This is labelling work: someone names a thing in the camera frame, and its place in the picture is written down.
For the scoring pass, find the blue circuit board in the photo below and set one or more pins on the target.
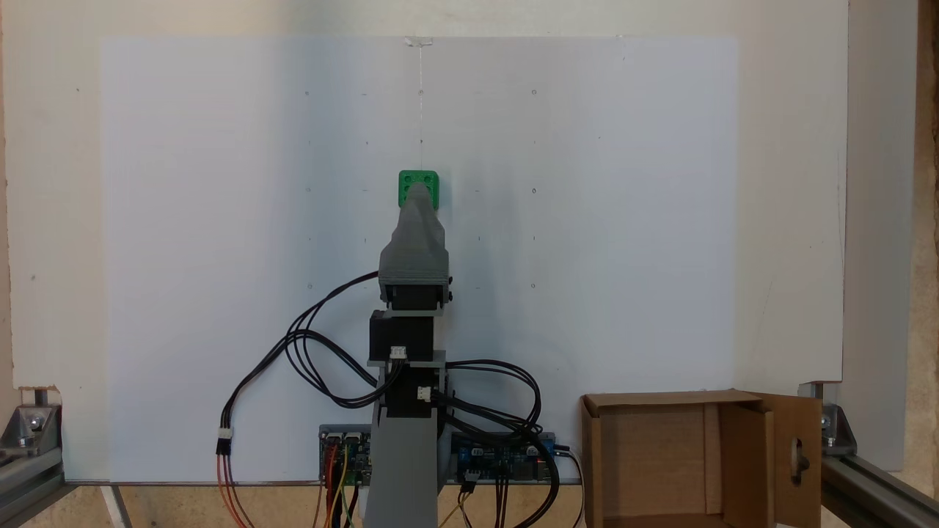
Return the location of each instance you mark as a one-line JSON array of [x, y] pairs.
[[499, 460]]

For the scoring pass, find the clear tape strip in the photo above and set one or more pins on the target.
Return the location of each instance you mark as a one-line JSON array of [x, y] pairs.
[[419, 42]]

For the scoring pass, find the aluminium frame post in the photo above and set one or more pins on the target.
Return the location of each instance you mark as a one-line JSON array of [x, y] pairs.
[[880, 497], [22, 480]]

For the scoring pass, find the metal corner bracket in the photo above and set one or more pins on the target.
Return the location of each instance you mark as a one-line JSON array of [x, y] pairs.
[[838, 434], [33, 427]]

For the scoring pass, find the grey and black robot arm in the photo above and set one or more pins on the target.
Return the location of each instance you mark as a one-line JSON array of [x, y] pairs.
[[403, 469]]

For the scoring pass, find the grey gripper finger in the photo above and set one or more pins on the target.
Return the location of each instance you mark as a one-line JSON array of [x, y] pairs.
[[425, 220], [402, 226]]

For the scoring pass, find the green circuit board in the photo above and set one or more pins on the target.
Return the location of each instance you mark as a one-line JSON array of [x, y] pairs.
[[353, 440]]

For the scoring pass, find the green die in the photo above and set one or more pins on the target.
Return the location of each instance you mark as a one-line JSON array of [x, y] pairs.
[[406, 180]]

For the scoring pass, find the open cardboard box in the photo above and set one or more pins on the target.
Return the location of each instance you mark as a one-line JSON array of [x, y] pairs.
[[653, 462]]

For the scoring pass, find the large white paper sheet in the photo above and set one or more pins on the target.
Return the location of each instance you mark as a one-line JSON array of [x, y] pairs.
[[220, 183]]

